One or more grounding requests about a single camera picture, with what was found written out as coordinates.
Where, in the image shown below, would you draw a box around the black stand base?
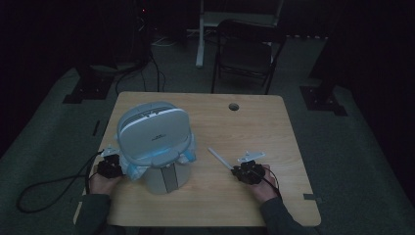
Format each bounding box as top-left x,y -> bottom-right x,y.
62,65 -> 115,105
300,85 -> 348,118

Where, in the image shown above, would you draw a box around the black floor cables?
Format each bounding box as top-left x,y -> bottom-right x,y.
115,48 -> 166,96

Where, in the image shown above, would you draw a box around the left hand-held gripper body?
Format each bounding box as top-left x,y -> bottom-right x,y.
97,145 -> 124,179

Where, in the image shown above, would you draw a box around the grey white-lidded trash can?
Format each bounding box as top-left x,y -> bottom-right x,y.
115,101 -> 198,196

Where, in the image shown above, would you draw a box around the white and blue trash bag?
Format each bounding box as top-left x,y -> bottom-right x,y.
111,131 -> 198,182

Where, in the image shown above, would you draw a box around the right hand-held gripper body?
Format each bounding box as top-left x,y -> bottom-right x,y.
237,150 -> 266,186

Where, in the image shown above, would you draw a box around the black folding chair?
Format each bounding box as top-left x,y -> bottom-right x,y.
210,19 -> 288,96

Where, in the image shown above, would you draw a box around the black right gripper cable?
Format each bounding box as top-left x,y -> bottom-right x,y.
263,165 -> 284,201

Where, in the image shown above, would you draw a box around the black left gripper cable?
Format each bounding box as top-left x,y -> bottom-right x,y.
16,149 -> 106,214

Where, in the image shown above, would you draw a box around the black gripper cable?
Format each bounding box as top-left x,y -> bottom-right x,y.
16,149 -> 106,214
263,165 -> 284,201

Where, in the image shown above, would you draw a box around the white straw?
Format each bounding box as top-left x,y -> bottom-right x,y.
207,147 -> 235,171

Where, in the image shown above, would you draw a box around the person's right hand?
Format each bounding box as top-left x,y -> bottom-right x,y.
251,164 -> 282,204

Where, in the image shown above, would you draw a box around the person's left hand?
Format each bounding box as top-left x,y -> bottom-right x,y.
88,164 -> 124,196

